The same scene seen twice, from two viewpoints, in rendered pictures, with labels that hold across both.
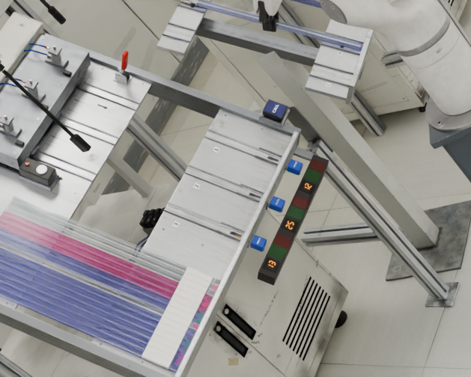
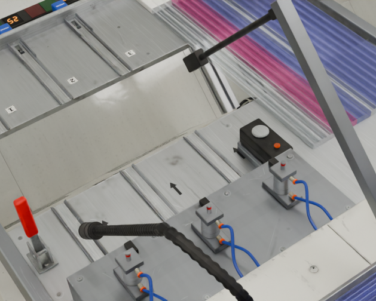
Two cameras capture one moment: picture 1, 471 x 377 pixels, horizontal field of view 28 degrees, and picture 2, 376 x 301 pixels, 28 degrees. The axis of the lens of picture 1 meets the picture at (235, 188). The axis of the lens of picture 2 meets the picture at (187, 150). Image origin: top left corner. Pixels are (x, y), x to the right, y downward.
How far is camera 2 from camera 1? 2.18 m
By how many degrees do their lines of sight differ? 71
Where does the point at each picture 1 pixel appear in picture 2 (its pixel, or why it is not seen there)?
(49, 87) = not seen: hidden behind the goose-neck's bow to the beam
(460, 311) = not seen: outside the picture
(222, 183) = (40, 72)
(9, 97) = (254, 248)
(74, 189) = (225, 130)
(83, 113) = not seen: hidden behind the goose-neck
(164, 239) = (155, 44)
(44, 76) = (173, 262)
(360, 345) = not seen: outside the picture
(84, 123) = (151, 212)
